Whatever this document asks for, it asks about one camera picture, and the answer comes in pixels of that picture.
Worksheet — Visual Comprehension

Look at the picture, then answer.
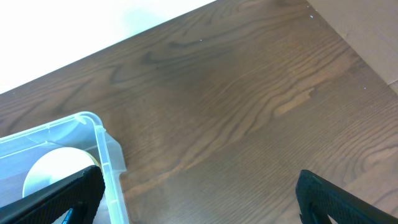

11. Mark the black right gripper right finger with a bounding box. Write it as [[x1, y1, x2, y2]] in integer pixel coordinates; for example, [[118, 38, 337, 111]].
[[295, 170, 397, 224]]

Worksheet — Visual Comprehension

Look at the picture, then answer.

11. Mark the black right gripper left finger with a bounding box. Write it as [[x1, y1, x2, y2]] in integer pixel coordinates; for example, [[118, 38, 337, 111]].
[[1, 165, 105, 224]]

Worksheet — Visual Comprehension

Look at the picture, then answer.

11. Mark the grey-blue small bowl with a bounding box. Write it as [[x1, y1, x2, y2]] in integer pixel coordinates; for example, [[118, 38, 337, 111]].
[[22, 147, 100, 197]]

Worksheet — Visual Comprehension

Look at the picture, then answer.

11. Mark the clear plastic storage bin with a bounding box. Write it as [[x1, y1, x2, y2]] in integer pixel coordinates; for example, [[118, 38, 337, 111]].
[[1, 112, 129, 224]]

